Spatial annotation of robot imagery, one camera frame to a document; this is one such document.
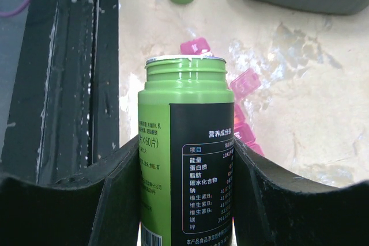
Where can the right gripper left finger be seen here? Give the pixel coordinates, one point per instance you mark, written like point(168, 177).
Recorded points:
point(98, 206)

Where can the pink weekly pill organizer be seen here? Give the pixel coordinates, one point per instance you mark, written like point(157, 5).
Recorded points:
point(242, 86)

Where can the green lidded pill bottle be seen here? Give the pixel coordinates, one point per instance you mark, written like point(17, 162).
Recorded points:
point(186, 151)

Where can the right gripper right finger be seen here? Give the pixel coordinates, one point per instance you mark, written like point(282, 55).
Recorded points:
point(273, 206)

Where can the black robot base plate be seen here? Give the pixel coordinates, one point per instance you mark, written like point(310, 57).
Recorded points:
point(63, 114)

